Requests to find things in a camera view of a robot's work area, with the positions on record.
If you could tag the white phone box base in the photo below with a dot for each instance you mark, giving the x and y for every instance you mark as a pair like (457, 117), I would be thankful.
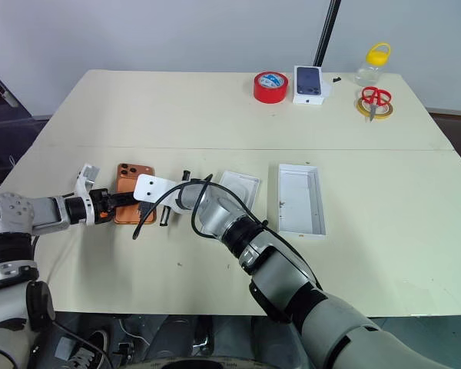
(301, 200)

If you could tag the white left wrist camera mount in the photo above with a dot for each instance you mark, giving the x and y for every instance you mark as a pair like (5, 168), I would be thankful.
(85, 180)

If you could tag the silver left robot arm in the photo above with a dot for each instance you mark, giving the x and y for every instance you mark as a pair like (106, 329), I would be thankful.
(46, 215)

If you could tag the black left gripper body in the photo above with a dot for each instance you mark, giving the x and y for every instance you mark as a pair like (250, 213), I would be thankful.
(100, 201)

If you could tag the clear jar with yellow lid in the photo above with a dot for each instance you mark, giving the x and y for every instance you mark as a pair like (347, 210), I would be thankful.
(369, 71)

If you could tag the black slanted pole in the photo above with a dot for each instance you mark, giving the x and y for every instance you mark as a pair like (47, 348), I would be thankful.
(326, 34)

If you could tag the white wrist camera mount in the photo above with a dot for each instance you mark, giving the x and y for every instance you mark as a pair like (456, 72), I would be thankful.
(153, 187)
(85, 180)

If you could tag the yellow tape roll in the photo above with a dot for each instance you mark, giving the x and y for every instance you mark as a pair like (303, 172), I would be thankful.
(384, 111)

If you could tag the white box with blue phone print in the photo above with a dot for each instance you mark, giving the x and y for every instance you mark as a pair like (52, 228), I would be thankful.
(308, 82)

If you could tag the black equipment frame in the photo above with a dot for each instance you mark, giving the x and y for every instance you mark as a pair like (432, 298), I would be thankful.
(0, 115)

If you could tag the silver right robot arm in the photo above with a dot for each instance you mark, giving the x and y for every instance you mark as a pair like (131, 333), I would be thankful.
(276, 276)

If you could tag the white phone box lid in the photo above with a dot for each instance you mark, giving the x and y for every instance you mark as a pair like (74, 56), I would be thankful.
(240, 188)

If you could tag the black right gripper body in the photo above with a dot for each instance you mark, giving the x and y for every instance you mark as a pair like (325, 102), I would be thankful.
(146, 207)

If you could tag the red tape roll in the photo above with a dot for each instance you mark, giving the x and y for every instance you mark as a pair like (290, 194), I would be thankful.
(269, 94)

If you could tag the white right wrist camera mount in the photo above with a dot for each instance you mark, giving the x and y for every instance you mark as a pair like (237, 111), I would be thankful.
(153, 187)

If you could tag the black sneaker with white laces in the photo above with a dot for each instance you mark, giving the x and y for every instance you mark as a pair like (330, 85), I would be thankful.
(86, 350)

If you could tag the orange smartphone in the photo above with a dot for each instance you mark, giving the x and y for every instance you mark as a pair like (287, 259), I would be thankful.
(125, 180)

